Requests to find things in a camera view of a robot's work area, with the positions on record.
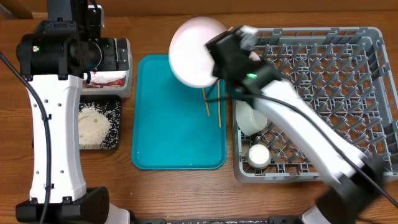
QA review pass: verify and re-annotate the wooden chopstick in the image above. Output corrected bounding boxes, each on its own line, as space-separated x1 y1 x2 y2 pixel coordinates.
217 80 222 128
202 88 211 117

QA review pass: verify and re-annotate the large white plate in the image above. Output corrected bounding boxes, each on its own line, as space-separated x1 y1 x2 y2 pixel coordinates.
169 17 226 88

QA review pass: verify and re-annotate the grey bowl with rice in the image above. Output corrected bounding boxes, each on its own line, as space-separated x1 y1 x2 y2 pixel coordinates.
235 101 267 136

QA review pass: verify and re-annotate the small white cup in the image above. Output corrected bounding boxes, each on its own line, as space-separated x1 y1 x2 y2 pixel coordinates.
246 144 272 169

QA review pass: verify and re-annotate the pink shallow bowl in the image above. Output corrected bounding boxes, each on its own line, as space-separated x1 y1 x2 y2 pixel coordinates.
249 52 261 61

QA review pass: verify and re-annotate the red snack wrapper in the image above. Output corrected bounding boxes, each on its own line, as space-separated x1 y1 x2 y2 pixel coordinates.
88 79 125 88

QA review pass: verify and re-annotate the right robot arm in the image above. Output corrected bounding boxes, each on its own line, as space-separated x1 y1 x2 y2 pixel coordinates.
204 26 397 223

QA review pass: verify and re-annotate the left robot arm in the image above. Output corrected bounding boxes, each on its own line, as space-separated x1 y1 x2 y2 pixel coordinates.
16 1 134 223

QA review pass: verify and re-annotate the clear plastic waste bin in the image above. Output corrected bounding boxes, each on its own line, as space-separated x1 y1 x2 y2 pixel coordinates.
82 38 133 98

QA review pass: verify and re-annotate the grey dishwasher rack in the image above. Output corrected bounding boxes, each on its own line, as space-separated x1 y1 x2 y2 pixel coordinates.
233 27 397 183

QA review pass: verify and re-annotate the teal serving tray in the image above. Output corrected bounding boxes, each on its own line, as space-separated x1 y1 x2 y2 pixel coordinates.
131 55 227 170

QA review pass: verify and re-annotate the black plastic tray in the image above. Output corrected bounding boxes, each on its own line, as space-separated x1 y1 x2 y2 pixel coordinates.
77 95 123 152

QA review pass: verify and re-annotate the pile of rice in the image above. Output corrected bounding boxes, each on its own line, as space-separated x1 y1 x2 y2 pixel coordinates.
77 104 121 150

